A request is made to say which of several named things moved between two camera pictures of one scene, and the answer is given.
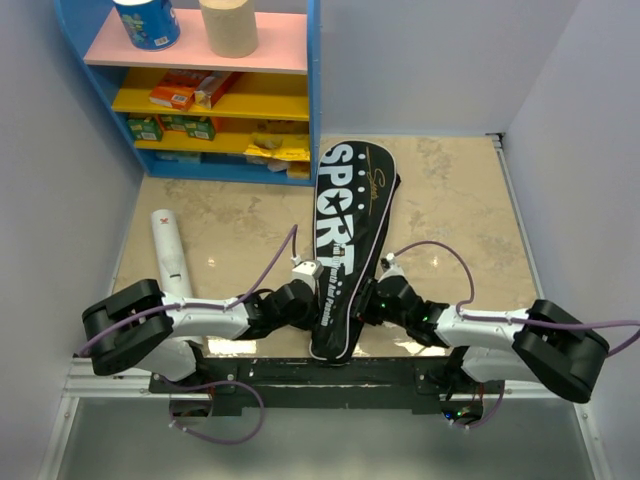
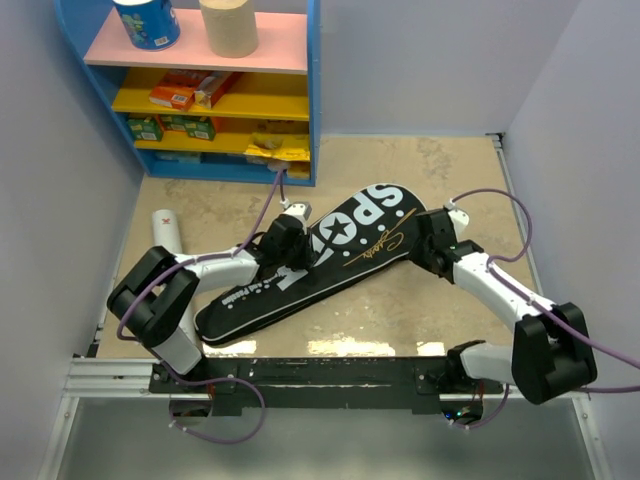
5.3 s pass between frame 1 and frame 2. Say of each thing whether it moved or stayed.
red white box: stayed
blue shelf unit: stayed
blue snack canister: stayed
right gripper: moved
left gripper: moved
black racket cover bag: moved
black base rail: stayed
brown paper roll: stayed
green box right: stayed
